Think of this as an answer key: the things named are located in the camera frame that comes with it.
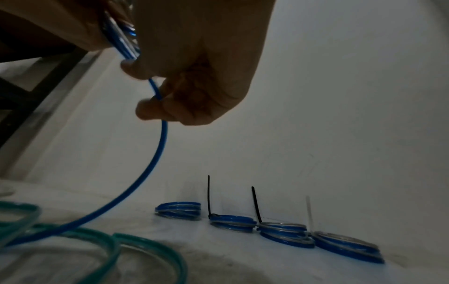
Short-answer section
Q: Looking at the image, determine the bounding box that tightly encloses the person's left hand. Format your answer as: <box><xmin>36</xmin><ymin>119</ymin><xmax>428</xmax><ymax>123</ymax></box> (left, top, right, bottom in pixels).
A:
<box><xmin>0</xmin><ymin>0</ymin><xmax>120</xmax><ymax>63</ymax></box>

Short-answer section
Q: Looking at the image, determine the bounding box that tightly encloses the person's right hand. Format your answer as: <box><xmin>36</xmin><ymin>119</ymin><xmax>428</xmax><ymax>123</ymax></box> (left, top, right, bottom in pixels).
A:
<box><xmin>120</xmin><ymin>0</ymin><xmax>278</xmax><ymax>127</ymax></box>

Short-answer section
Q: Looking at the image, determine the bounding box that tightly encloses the blue tube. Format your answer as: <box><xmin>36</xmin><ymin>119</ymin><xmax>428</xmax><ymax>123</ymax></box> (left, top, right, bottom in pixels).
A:
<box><xmin>209</xmin><ymin>213</ymin><xmax>259</xmax><ymax>233</ymax></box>

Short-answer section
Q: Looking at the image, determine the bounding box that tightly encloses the blue white coil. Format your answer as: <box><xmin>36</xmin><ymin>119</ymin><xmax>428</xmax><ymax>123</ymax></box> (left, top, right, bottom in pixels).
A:
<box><xmin>257</xmin><ymin>221</ymin><xmax>316</xmax><ymax>249</ymax></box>
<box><xmin>311</xmin><ymin>230</ymin><xmax>386</xmax><ymax>265</ymax></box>

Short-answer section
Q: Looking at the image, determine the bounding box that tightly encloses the green tube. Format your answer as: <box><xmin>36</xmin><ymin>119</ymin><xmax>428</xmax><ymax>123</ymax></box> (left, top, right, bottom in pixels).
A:
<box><xmin>0</xmin><ymin>201</ymin><xmax>189</xmax><ymax>284</ymax></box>

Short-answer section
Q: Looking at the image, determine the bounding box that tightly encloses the black metal frame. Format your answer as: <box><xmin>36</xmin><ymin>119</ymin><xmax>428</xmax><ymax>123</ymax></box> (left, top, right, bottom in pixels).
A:
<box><xmin>0</xmin><ymin>49</ymin><xmax>104</xmax><ymax>178</ymax></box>

